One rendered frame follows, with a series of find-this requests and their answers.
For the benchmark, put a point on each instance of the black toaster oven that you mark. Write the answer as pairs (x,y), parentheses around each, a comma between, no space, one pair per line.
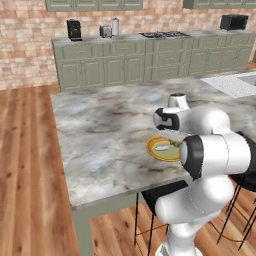
(234,22)

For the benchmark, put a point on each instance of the green marble-topped island counter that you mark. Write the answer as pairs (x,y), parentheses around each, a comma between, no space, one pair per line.
(83,230)

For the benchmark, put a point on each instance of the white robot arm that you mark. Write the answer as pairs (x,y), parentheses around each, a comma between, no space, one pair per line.
(206,200)

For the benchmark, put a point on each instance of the green wall cupboard run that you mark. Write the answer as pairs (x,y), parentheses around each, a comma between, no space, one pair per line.
(93,4)
(216,3)

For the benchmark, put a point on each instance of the black gas hob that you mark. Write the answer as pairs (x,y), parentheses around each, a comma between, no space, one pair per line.
(164,34)

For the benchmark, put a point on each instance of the black coffee machine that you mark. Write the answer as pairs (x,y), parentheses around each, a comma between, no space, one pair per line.
(74,30)

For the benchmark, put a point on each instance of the white fish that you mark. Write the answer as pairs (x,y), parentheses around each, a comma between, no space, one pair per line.
(162,146)

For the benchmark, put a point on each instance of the green garnish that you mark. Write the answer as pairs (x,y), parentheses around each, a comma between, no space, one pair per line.
(175,144)

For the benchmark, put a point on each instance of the black bar stool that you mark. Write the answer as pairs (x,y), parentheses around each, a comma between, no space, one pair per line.
(160,194)
(240,182)

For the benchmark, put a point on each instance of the green base cupboard run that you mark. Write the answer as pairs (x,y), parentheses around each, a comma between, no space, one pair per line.
(113,68)

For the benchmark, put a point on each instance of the pale sink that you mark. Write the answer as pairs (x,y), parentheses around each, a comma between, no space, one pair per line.
(233,85)

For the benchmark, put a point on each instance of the silver toaster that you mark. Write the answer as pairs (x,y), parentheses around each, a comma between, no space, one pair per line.
(105,31)

